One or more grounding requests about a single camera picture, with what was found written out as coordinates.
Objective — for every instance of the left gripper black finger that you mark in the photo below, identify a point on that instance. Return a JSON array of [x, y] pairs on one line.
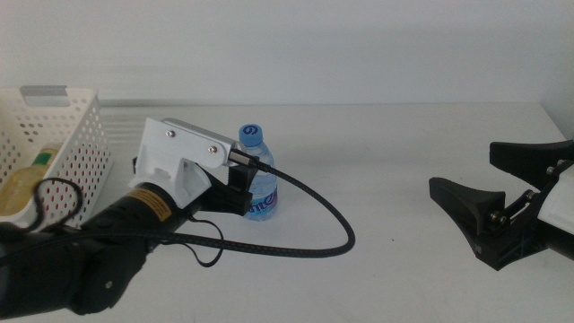
[[241, 175]]

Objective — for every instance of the yellow tea bottle green label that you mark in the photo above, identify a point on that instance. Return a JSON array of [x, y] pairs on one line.
[[22, 184]]

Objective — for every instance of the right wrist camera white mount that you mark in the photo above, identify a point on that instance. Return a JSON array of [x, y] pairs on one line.
[[560, 197]]

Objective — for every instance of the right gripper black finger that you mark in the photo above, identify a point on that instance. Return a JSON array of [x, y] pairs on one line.
[[471, 206], [533, 157]]

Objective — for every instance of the white perforated plastic basket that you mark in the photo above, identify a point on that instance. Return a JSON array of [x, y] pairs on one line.
[[76, 148]]

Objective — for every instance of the clear water bottle blue cap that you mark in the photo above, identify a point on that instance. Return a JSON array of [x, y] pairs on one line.
[[264, 184]]

